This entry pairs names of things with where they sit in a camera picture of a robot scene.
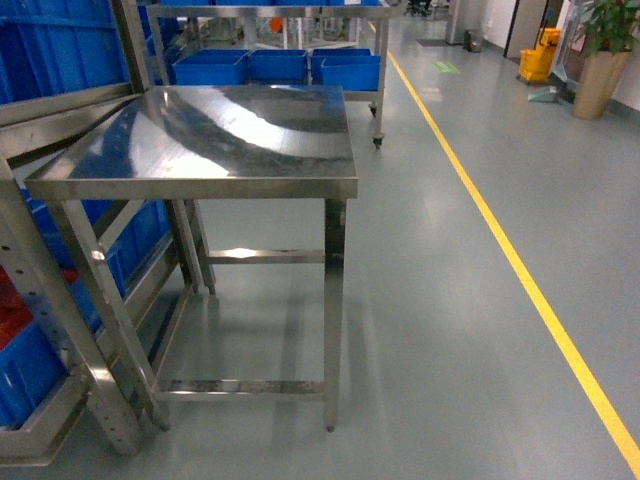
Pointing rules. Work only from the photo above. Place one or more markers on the small steel table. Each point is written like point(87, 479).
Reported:
point(185, 144)

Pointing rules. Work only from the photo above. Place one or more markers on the steel cart with wheels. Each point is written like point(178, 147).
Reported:
point(336, 43)

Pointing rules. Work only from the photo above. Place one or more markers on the yellow mop bucket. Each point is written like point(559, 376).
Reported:
point(535, 64)

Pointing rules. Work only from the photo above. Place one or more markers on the tan planter with plant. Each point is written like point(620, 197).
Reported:
point(608, 32)

